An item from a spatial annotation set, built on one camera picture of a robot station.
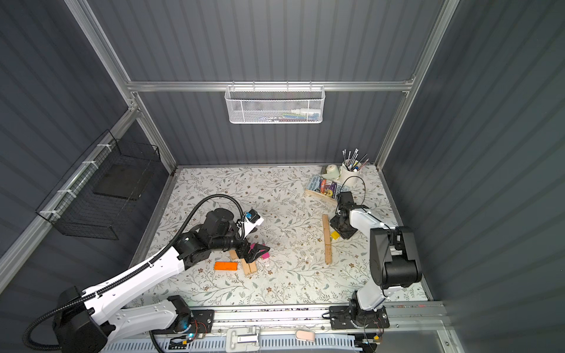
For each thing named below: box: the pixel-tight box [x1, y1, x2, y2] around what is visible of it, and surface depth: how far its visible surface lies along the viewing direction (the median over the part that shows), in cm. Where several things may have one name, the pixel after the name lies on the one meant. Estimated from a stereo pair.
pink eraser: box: [295, 330, 316, 342], surface depth 71 cm
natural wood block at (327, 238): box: [323, 223, 332, 254], surface depth 95 cm
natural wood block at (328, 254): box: [324, 241, 333, 265], surface depth 91 cm
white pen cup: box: [339, 161, 364, 188], surface depth 108 cm
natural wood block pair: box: [241, 258, 258, 276], surface depth 86 cm
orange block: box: [214, 261, 239, 272], surface depth 87 cm
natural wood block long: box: [322, 213, 331, 237], surface depth 99 cm
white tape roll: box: [320, 163, 340, 181], surface depth 111 cm
